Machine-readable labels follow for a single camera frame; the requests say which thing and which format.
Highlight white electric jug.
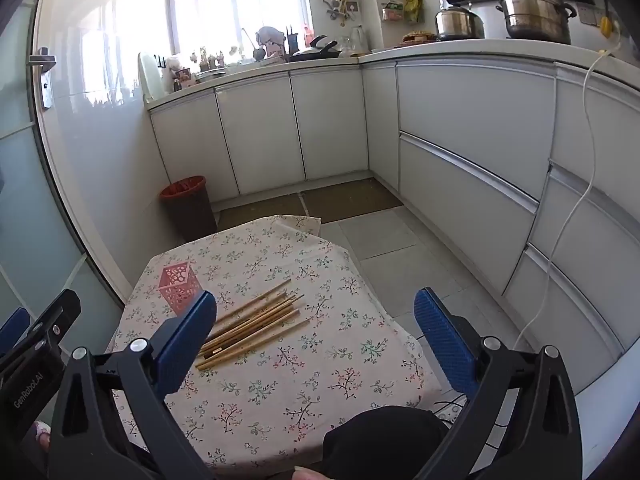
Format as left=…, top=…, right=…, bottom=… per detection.
left=348, top=25, right=368, bottom=56

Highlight white kitchen base cabinets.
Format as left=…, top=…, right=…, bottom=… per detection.
left=147, top=40, right=640, bottom=466

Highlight pink perforated utensil holder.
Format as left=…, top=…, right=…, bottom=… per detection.
left=156, top=260, right=202, bottom=317

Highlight kitchen window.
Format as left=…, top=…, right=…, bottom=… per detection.
left=167, top=0, right=312, bottom=57

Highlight brown trash bin red liner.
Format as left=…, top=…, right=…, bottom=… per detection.
left=160, top=175, right=218, bottom=243

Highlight steel kettle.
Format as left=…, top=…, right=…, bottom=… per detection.
left=435, top=0, right=486, bottom=41

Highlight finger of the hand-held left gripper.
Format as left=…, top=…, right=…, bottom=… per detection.
left=0, top=307, right=32, bottom=347
left=0, top=290, right=82, bottom=377

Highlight person's left hand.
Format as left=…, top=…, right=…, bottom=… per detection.
left=29, top=421, right=52, bottom=453

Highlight white cutting board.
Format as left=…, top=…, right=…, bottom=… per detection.
left=137, top=51, right=165, bottom=103

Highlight floral tablecloth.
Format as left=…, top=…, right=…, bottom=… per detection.
left=105, top=214, right=427, bottom=478

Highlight large steel steamer pot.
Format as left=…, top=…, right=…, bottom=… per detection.
left=495, top=0, right=578, bottom=46

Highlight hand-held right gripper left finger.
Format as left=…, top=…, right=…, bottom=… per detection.
left=47, top=290, right=217, bottom=480

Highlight bunch of wooden chopsticks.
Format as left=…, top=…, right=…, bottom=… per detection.
left=195, top=279, right=312, bottom=372

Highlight black frying pan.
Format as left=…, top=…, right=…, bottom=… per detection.
left=287, top=35, right=341, bottom=63

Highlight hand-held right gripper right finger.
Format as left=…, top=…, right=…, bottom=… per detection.
left=414, top=288, right=583, bottom=480

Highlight person's black trouser leg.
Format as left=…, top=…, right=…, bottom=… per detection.
left=322, top=407, right=451, bottom=480

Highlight silver door handle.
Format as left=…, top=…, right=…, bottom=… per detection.
left=29, top=47, right=57, bottom=110

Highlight brown floor mat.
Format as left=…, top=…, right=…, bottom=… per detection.
left=302, top=177, right=403, bottom=223
left=215, top=192, right=307, bottom=231

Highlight white cable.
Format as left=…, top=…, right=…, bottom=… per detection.
left=517, top=35, right=628, bottom=348

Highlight frosted glass sliding door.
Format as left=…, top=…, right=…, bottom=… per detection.
left=0, top=0, right=126, bottom=361

